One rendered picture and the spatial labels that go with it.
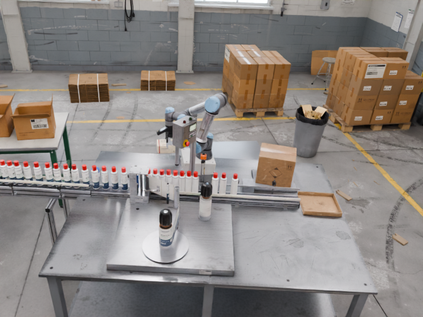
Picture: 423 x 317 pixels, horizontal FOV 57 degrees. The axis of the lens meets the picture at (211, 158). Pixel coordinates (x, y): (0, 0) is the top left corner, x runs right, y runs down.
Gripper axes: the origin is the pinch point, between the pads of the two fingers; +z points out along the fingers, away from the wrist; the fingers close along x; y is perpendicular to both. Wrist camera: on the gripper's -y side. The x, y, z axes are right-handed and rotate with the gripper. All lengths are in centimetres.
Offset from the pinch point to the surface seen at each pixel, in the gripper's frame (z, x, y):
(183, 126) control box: -46, -56, 7
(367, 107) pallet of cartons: 49, 196, 325
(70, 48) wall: 58, 489, -150
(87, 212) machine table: 19, -67, -63
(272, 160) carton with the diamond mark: -11, -48, 83
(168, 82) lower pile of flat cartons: 82, 376, 33
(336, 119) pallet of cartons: 86, 229, 299
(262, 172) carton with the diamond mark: 2, -45, 77
